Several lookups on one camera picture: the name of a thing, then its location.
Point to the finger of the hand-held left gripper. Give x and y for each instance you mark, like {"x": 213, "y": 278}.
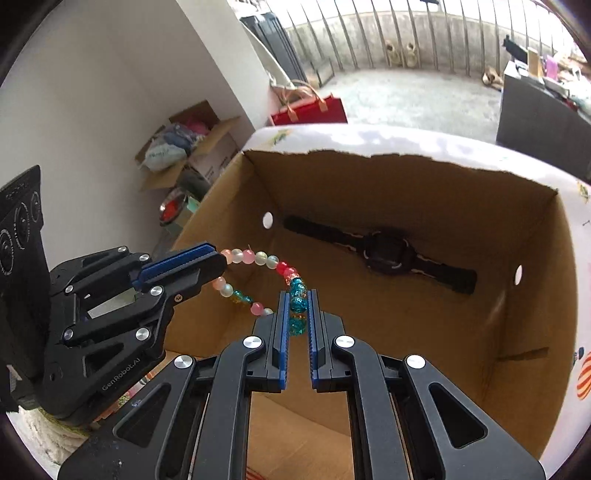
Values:
{"x": 180, "y": 263}
{"x": 194, "y": 279}

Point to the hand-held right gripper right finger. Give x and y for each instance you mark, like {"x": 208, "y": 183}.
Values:
{"x": 315, "y": 350}

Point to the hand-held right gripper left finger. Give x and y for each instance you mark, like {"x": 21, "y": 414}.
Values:
{"x": 281, "y": 341}

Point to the brown cardboard box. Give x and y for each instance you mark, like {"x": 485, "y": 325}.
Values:
{"x": 415, "y": 369}

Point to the red and green container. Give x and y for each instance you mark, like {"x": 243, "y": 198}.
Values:
{"x": 173, "y": 210}

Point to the plastic bag of clothes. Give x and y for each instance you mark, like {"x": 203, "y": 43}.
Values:
{"x": 161, "y": 154}

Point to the black wristwatch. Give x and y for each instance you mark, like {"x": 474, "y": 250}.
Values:
{"x": 388, "y": 254}

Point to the open cardboard box of clothes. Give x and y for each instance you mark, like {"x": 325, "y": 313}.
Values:
{"x": 217, "y": 147}

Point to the red gift bag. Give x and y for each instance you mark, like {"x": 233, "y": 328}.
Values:
{"x": 314, "y": 113}

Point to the black folded panels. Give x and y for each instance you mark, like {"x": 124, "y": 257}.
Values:
{"x": 277, "y": 46}

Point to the beige slipper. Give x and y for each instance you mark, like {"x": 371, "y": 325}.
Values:
{"x": 409, "y": 54}
{"x": 392, "y": 53}

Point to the grey cabinet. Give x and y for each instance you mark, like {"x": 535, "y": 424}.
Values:
{"x": 535, "y": 115}

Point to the metal balcony railing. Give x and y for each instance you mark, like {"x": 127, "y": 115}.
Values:
{"x": 415, "y": 27}

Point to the small wooden box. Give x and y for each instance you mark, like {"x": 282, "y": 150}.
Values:
{"x": 534, "y": 62}

